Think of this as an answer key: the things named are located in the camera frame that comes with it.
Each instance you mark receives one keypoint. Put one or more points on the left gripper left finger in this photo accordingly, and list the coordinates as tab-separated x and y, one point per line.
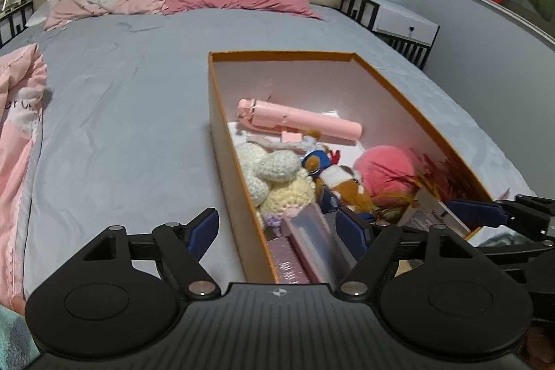
201	232

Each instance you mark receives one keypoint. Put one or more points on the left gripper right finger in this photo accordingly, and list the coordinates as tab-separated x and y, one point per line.
355	231

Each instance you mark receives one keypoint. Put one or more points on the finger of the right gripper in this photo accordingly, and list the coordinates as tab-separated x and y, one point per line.
477	209

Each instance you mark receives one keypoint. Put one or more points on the pink glasses case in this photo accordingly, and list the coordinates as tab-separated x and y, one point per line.
324	259

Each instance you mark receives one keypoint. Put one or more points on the white labelled packet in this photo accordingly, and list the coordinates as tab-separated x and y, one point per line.
426	211

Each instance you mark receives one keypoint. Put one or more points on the red feather toy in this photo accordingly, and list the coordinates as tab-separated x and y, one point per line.
441	179

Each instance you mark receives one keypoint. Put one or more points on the pink round plush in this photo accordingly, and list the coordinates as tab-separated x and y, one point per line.
385	169

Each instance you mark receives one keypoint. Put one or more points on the purple starry small box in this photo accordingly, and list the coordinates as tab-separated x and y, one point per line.
288	265

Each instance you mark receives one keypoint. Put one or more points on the sailor dog plush toy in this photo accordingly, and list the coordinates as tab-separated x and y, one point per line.
345	183

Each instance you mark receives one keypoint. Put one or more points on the cream crochet bunny doll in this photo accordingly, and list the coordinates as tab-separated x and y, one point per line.
277	183

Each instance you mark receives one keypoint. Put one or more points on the pink selfie stick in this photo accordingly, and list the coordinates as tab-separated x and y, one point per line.
276	118

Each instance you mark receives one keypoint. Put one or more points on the grey bed sheet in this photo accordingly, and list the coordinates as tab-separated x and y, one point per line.
125	131

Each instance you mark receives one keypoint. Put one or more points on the orange cardboard storage box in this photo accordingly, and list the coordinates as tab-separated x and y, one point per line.
299	134

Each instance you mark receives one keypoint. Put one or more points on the white right nightstand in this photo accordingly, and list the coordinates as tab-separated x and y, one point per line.
408	33

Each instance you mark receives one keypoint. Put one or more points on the teal striped fleece garment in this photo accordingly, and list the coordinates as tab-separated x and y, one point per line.
17	346

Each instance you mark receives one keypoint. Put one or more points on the pink quilt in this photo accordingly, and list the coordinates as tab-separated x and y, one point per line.
23	82

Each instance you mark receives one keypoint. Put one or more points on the light pink pillow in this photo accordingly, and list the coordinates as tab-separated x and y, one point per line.
67	11

